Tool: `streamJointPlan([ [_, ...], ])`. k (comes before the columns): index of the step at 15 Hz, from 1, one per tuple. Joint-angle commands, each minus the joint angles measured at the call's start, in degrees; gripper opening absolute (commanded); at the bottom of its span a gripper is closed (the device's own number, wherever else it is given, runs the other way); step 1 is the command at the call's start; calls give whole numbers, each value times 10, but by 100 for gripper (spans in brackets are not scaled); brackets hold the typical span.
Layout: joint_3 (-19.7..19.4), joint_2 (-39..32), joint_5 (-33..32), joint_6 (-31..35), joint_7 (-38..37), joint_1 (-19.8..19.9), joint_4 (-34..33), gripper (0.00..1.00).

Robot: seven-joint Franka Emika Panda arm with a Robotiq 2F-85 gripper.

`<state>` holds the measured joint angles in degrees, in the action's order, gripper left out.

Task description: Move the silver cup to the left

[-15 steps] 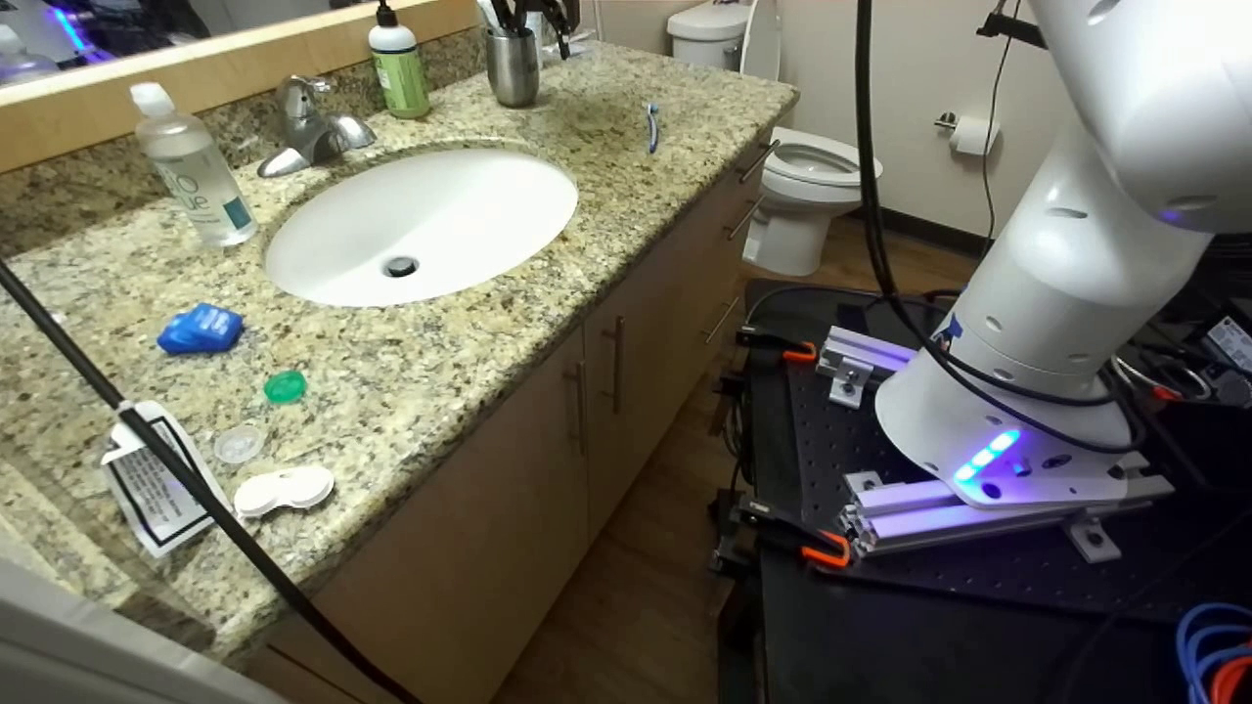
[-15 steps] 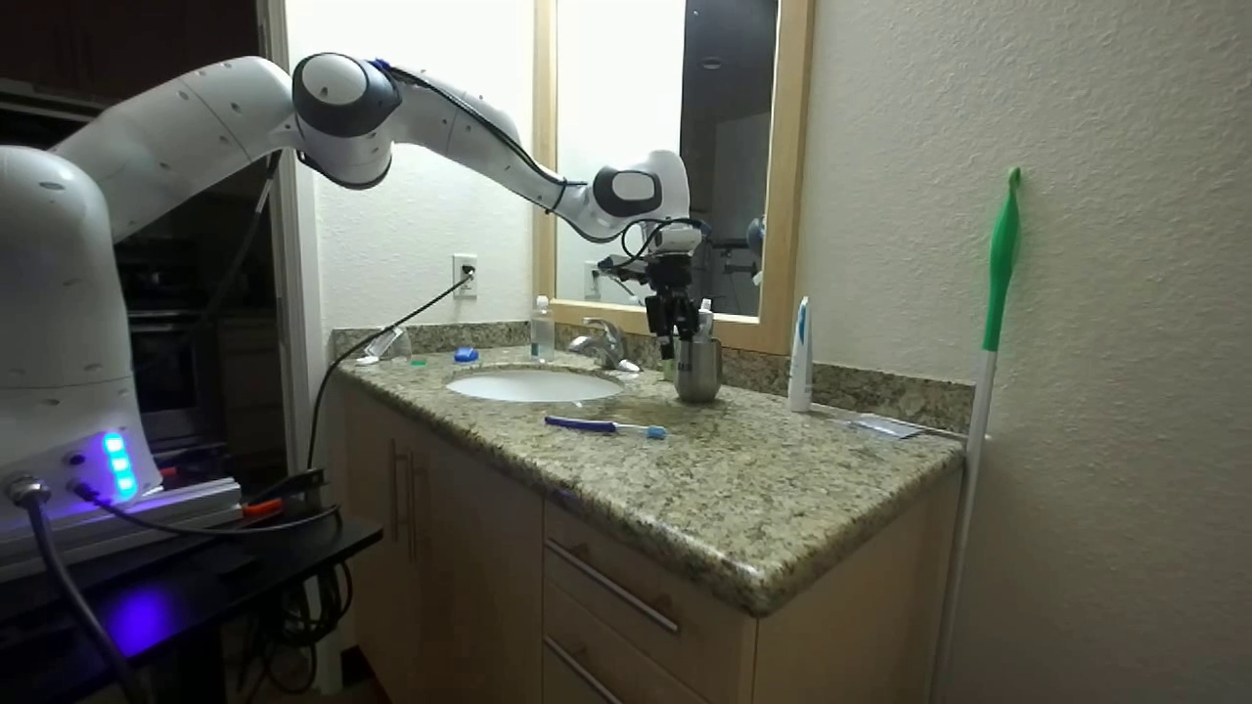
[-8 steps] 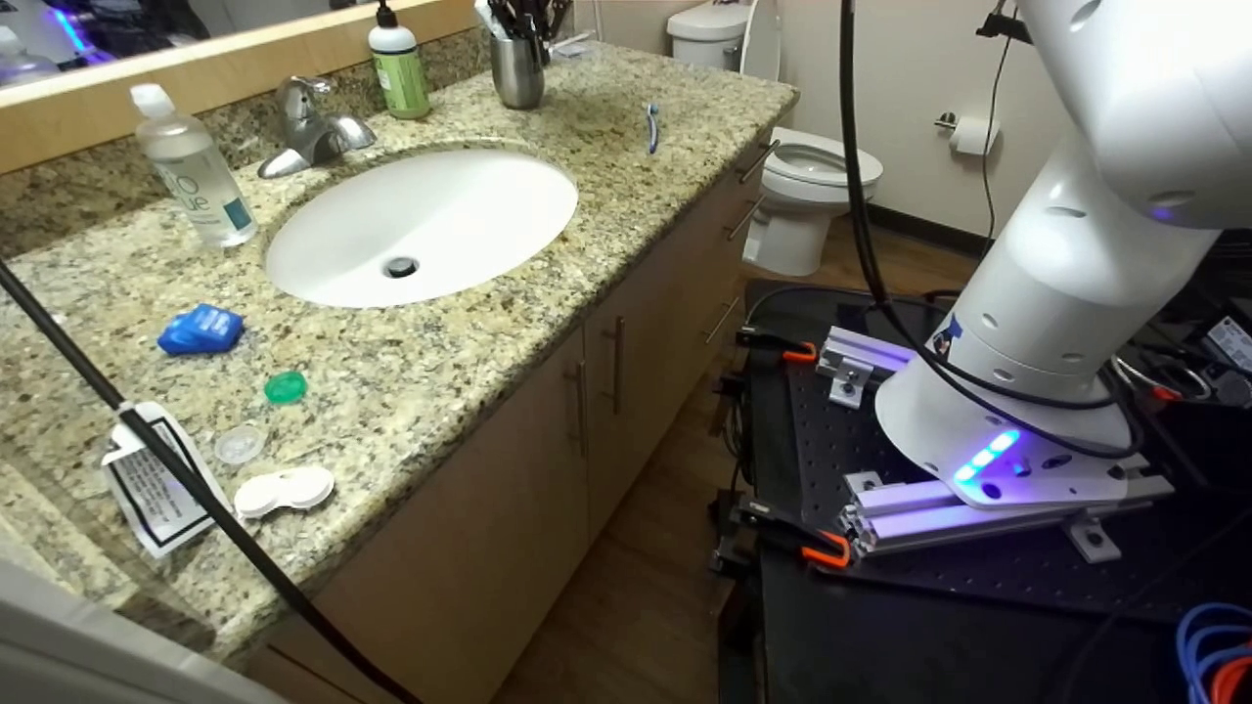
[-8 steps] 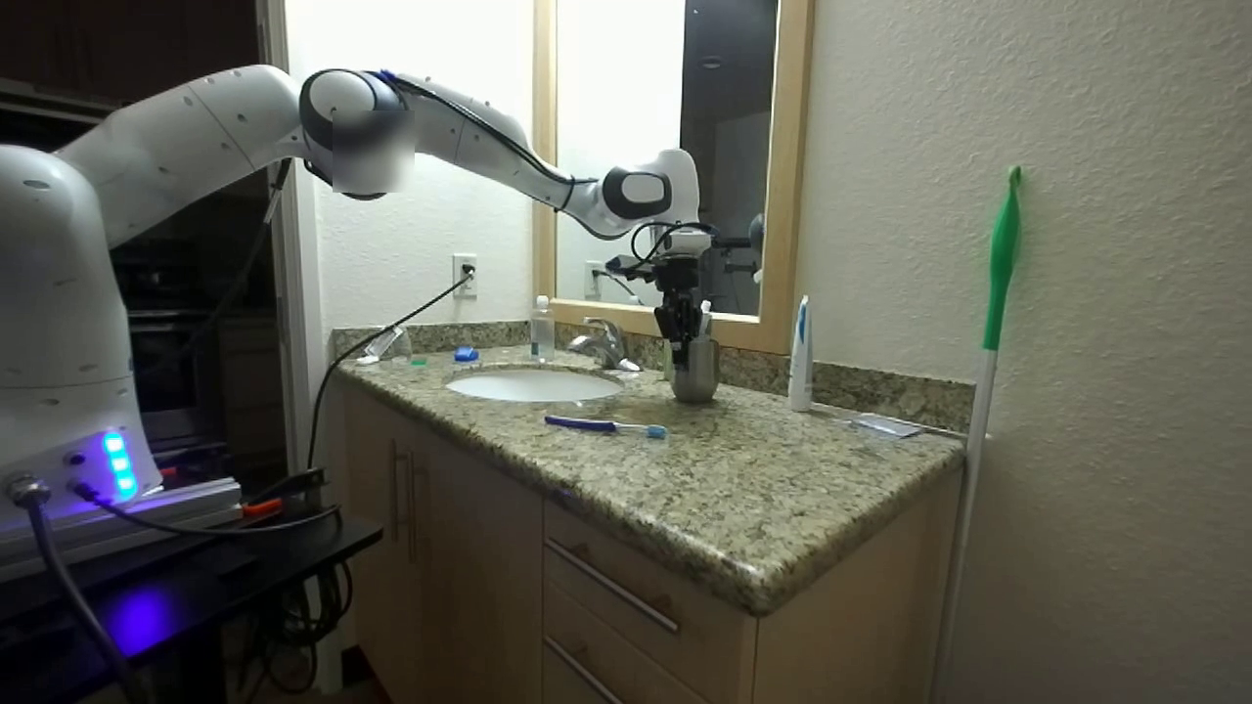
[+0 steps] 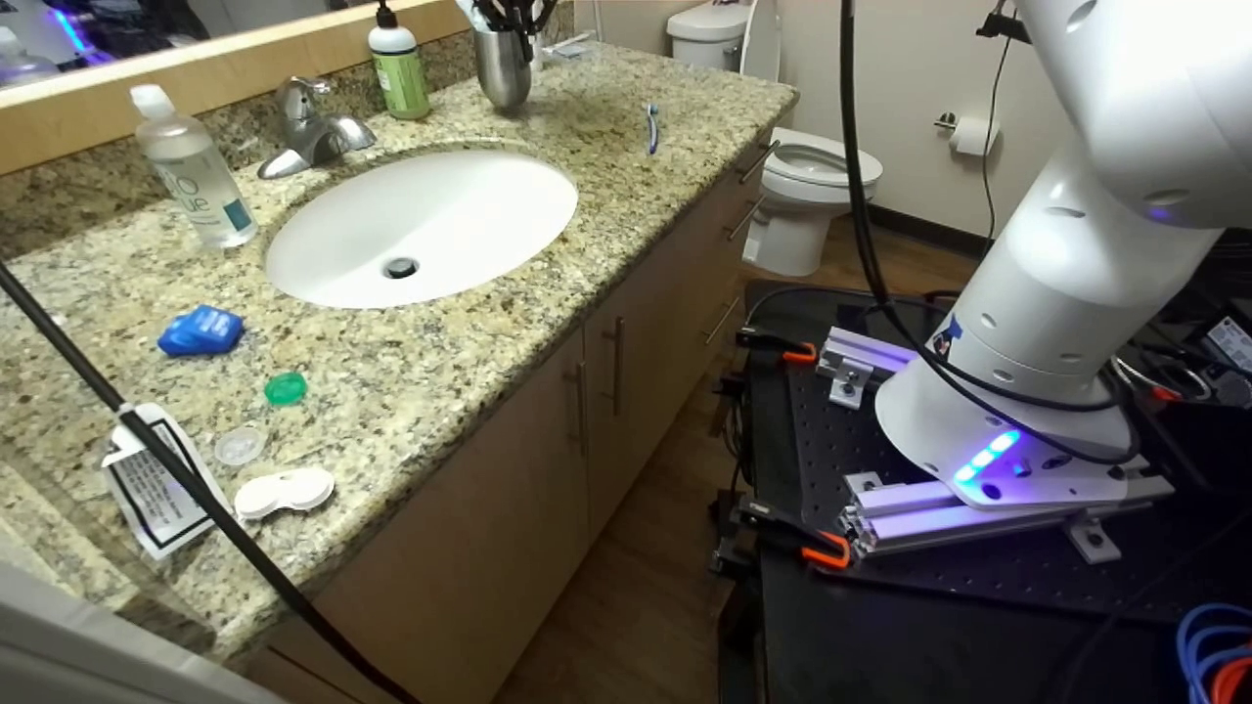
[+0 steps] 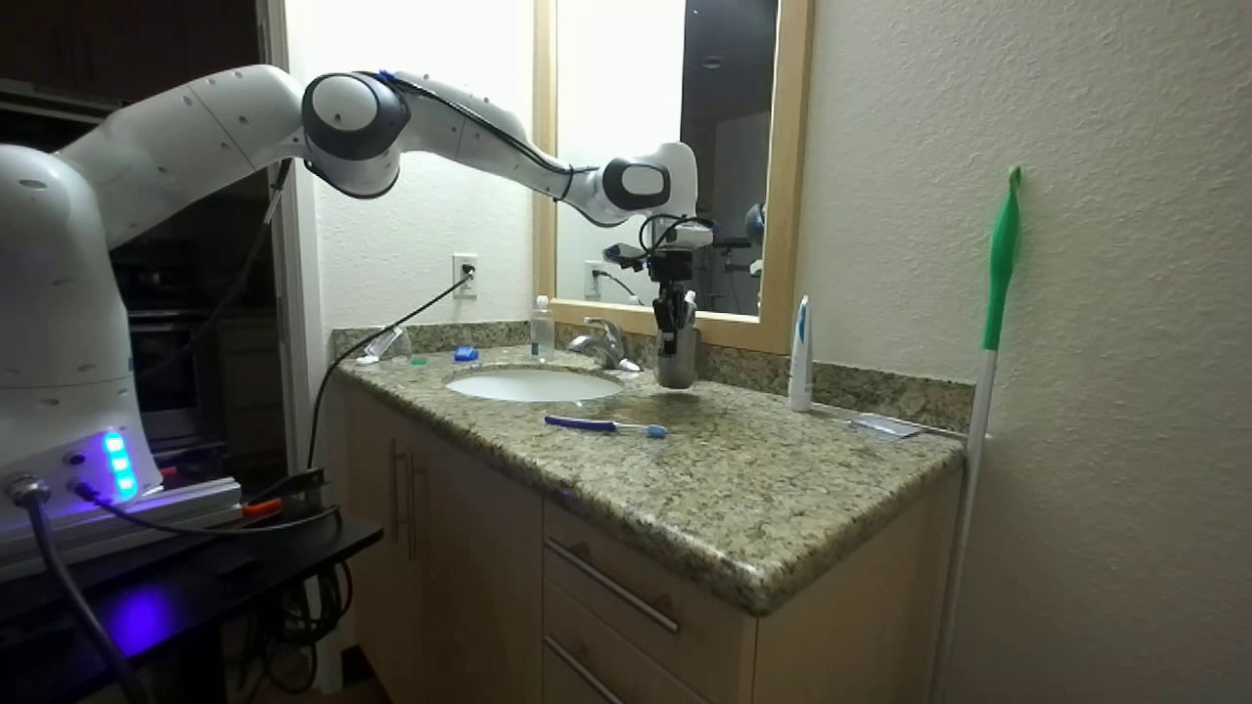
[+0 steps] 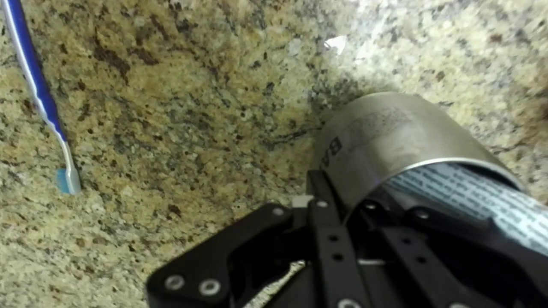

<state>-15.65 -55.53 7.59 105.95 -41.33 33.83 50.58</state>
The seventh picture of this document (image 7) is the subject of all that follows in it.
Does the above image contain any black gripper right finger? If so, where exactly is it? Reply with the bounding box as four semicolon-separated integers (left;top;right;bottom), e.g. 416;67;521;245
348;196;548;308

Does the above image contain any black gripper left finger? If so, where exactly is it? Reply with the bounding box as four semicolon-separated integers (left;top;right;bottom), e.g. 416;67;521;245
144;170;373;308

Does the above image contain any silver metal cup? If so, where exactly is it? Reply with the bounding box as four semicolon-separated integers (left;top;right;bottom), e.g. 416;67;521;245
310;91;548;259

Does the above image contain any blue white toothbrush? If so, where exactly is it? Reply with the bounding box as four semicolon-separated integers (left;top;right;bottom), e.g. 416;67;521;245
0;0;82;197

